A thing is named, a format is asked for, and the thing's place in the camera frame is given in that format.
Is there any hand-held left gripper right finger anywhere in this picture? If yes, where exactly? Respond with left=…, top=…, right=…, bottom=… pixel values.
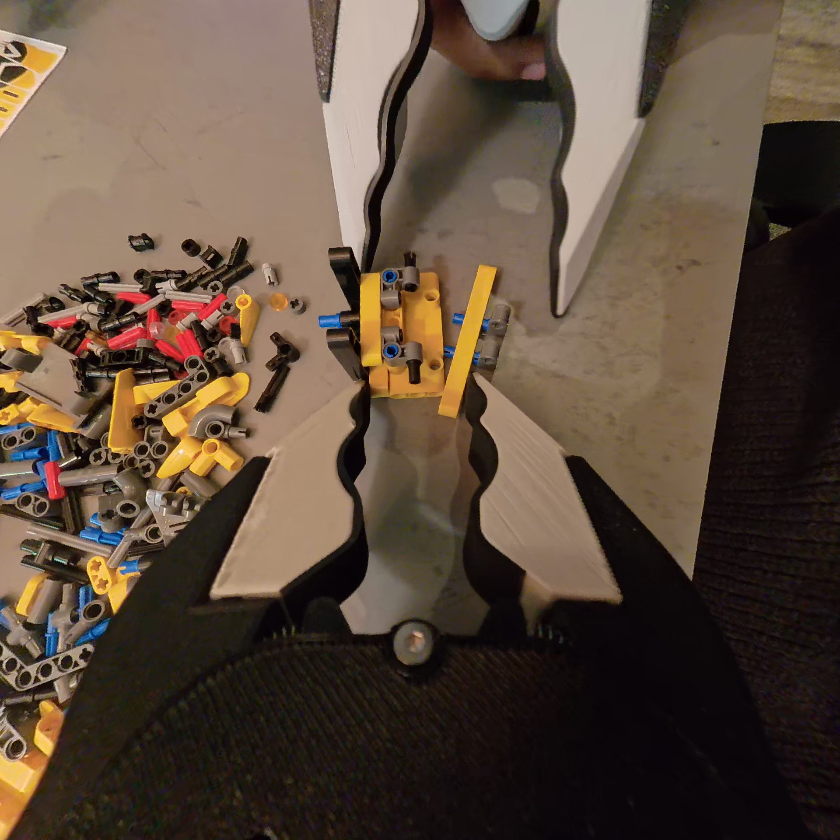
left=462, top=373, right=624, bottom=631

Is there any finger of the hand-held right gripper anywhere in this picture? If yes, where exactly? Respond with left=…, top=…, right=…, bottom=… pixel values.
left=543, top=0, right=655, bottom=319
left=320, top=0, right=435, bottom=273

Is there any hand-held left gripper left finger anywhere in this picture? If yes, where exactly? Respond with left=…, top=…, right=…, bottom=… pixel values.
left=209, top=381, right=371, bottom=614

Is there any yellow toy beam with pins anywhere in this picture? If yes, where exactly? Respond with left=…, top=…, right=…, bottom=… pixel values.
left=438, top=264, right=513, bottom=419

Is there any yellow toy brick frame assembly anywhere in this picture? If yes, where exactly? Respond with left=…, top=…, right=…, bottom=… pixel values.
left=318, top=246, right=447, bottom=399

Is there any person's right hand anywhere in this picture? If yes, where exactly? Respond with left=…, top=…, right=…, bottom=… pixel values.
left=430, top=0, right=549, bottom=83

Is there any black toy angle connector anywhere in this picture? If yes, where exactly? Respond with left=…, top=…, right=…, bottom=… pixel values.
left=254, top=331, right=303, bottom=414

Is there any black chair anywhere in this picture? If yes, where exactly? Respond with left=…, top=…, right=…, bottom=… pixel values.
left=748, top=121, right=840, bottom=250

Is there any person's dark knit sweater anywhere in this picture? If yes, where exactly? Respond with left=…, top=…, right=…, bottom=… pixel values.
left=692, top=203, right=840, bottom=840

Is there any pile of toy building parts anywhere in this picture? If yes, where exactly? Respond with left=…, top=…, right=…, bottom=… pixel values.
left=0, top=235, right=258, bottom=798

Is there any yellow printed instruction sheet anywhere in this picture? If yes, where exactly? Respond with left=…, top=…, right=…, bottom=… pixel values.
left=0, top=29, right=68, bottom=140

